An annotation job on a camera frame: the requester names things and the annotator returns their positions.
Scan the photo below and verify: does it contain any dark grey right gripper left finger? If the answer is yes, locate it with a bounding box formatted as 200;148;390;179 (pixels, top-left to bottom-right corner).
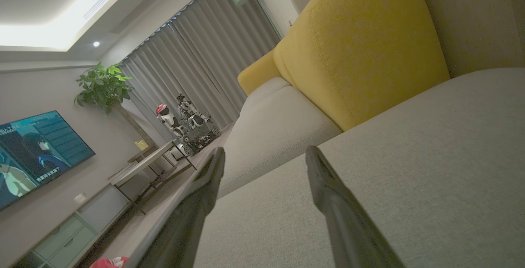
137;147;226;268

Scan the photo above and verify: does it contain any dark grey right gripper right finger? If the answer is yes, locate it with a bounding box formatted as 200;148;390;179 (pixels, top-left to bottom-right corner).
306;145;404;268

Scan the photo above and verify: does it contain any red basketball jersey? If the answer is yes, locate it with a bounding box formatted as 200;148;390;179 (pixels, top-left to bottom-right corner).
89;257;128;268

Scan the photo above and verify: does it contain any grey top coffee table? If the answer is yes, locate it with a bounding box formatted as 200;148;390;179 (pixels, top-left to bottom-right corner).
111;139;197;215

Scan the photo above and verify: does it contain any grey fabric sofa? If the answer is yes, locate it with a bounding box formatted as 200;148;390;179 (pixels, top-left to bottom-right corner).
123;68;525;268

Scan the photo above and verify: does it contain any wooden side table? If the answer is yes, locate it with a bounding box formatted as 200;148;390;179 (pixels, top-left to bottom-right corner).
107;145;173;178

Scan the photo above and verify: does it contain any white robot on wheeled base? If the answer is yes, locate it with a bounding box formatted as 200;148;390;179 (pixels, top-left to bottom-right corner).
176;93;221;157

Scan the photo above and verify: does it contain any white robot with red hat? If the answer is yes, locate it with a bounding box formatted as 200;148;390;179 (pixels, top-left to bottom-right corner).
156;104;187;139

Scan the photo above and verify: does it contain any pale green tv cabinet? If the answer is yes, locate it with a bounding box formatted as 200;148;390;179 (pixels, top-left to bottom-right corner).
12;184;140;268

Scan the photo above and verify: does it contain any green potted plant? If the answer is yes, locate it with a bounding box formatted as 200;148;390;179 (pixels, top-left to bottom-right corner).
74;62;156;145

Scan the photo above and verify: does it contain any small yellow sofa cushion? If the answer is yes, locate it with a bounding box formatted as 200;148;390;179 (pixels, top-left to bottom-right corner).
237;50;288;95

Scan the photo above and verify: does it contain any grey curtain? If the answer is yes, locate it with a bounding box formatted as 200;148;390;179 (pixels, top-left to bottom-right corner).
121;0;281;141

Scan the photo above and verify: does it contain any large yellow back cushion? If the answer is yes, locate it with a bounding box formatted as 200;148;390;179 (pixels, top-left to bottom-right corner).
273;0;451;132

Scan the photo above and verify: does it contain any beige back cushion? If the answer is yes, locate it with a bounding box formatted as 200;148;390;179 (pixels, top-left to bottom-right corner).
410;0;525;78

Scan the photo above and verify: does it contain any wall television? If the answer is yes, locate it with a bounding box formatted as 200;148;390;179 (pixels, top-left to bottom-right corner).
0;110;96;211

